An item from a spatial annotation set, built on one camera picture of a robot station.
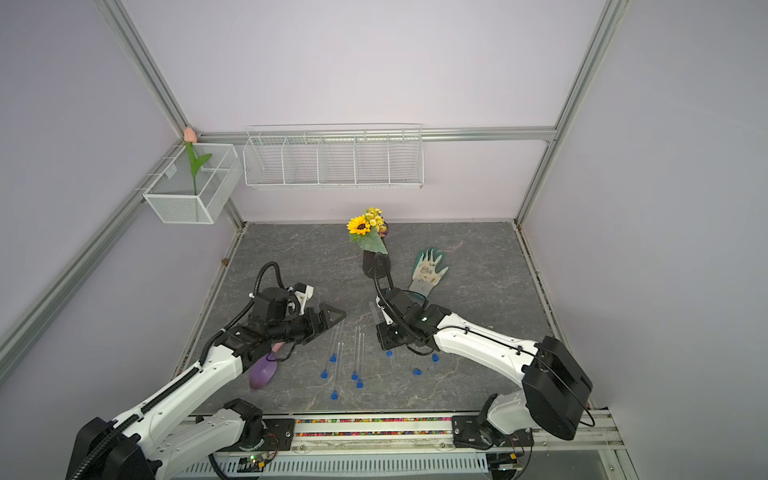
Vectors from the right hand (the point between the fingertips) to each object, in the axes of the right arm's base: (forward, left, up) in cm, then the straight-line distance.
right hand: (380, 334), depth 81 cm
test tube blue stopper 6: (-6, -10, -9) cm, 15 cm away
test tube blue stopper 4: (-4, +6, -9) cm, 12 cm away
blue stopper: (-8, -10, -8) cm, 15 cm away
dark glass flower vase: (+28, +2, -5) cm, 29 cm away
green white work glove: (+25, -15, -8) cm, 30 cm away
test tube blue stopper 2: (-13, +13, -10) cm, 21 cm away
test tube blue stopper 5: (+6, +2, +2) cm, 6 cm away
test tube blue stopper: (-3, +14, -9) cm, 17 cm away
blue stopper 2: (-3, -16, -9) cm, 19 cm away
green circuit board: (-28, +32, -12) cm, 44 cm away
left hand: (+1, +11, +6) cm, 12 cm away
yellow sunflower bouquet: (+26, +3, +14) cm, 30 cm away
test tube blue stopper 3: (-8, +7, -9) cm, 14 cm away
